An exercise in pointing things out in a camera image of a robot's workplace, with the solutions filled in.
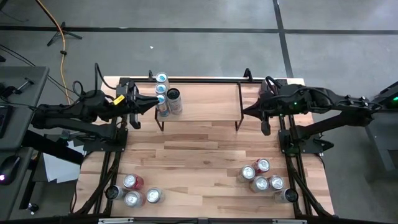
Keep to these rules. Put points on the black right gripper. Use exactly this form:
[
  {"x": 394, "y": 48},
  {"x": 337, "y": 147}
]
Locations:
[{"x": 273, "y": 107}]

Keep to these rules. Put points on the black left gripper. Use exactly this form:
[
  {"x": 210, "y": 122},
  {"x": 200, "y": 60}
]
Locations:
[{"x": 132, "y": 107}]

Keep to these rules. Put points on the blue silver Red Bull can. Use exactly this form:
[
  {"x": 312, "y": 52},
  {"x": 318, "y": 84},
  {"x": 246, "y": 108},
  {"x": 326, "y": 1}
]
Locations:
[
  {"x": 163, "y": 109},
  {"x": 161, "y": 77},
  {"x": 161, "y": 89}
]

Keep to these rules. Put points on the red Coca-Cola can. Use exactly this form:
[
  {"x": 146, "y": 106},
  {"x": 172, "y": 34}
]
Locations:
[
  {"x": 262, "y": 165},
  {"x": 262, "y": 87},
  {"x": 133, "y": 181}
]

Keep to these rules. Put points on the white floral Celsius can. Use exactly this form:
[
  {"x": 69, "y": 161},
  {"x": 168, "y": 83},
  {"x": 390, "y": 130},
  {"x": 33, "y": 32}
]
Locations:
[{"x": 175, "y": 105}]

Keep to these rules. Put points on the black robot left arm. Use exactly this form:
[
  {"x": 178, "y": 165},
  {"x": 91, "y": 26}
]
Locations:
[{"x": 62, "y": 112}]

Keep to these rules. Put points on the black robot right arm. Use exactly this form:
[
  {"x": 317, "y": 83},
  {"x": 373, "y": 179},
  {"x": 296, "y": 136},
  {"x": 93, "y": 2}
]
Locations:
[{"x": 326, "y": 101}]

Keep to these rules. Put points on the wooden shelf black metal legs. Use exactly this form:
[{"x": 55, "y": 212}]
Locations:
[{"x": 208, "y": 102}]

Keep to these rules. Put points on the yellow tag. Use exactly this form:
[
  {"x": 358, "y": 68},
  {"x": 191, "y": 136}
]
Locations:
[{"x": 119, "y": 99}]

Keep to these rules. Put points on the silver Diet Coke can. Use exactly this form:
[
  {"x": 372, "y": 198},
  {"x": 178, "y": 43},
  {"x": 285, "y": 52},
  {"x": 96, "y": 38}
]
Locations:
[{"x": 248, "y": 172}]

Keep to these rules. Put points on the silver drink can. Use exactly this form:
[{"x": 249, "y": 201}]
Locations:
[
  {"x": 260, "y": 183},
  {"x": 154, "y": 194},
  {"x": 276, "y": 182},
  {"x": 133, "y": 198}
]

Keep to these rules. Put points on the grey knob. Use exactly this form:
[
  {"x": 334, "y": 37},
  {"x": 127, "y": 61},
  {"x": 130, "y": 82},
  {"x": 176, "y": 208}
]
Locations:
[{"x": 65, "y": 134}]

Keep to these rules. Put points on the black-topped slim can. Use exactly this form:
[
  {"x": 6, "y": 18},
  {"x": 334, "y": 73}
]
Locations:
[
  {"x": 112, "y": 192},
  {"x": 290, "y": 195}
]

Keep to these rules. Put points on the black desk strut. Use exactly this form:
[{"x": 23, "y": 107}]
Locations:
[{"x": 49, "y": 146}]

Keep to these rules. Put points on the white paper sheets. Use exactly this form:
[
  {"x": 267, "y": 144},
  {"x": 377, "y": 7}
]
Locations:
[{"x": 59, "y": 169}]

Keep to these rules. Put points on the black tripod base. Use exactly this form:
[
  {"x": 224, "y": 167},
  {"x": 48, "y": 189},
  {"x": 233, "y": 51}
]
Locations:
[{"x": 63, "y": 32}]

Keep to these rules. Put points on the grey desk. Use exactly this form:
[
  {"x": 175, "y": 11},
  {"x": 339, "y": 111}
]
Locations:
[
  {"x": 21, "y": 193},
  {"x": 28, "y": 93}
]

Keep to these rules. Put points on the grey side table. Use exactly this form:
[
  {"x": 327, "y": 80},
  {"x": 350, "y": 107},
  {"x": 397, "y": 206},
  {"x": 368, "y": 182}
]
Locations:
[{"x": 377, "y": 146}]

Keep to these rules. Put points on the black clamp tool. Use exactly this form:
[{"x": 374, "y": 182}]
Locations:
[{"x": 12, "y": 90}]

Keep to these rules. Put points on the black keyboard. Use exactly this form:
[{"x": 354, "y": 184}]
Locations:
[{"x": 4, "y": 121}]

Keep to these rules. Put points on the black computer mouse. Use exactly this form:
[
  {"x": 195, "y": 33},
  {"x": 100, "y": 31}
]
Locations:
[{"x": 9, "y": 168}]

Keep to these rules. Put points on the black caster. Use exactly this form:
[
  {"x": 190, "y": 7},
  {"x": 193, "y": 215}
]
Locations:
[{"x": 32, "y": 208}]

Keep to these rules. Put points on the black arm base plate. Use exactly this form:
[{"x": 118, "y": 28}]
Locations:
[
  {"x": 93, "y": 146},
  {"x": 286, "y": 147}
]

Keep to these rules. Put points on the black aluminium table frame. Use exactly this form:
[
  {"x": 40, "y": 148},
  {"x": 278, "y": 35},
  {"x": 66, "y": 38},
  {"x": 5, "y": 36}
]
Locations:
[{"x": 202, "y": 80}]

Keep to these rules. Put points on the silver frame bracket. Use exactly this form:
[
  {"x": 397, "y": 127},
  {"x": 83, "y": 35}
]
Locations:
[
  {"x": 115, "y": 220},
  {"x": 289, "y": 221}
]

